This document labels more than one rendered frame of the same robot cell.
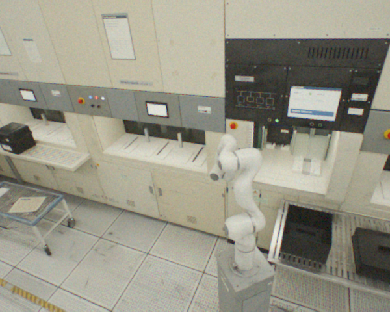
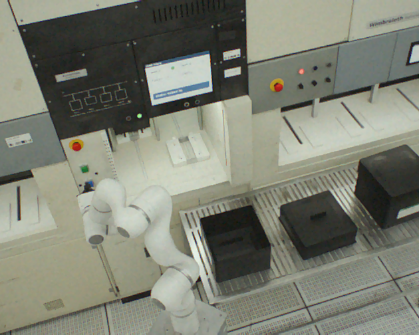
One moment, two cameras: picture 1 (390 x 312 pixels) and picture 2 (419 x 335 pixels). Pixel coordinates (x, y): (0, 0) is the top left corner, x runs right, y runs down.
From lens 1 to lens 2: 0.56 m
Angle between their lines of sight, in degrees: 31
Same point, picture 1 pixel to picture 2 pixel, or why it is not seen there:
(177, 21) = not seen: outside the picture
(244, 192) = (165, 248)
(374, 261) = (314, 237)
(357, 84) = (225, 40)
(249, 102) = (90, 105)
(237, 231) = (175, 298)
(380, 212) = (291, 171)
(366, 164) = (262, 126)
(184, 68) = not seen: outside the picture
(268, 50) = (95, 26)
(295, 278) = not seen: hidden behind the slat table
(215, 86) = (26, 100)
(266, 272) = (217, 319)
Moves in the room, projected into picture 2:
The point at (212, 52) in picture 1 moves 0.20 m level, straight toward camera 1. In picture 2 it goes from (2, 51) to (21, 73)
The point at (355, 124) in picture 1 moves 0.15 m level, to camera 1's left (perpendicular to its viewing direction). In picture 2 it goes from (237, 86) to (213, 101)
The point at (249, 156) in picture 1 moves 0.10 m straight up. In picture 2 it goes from (155, 202) to (151, 182)
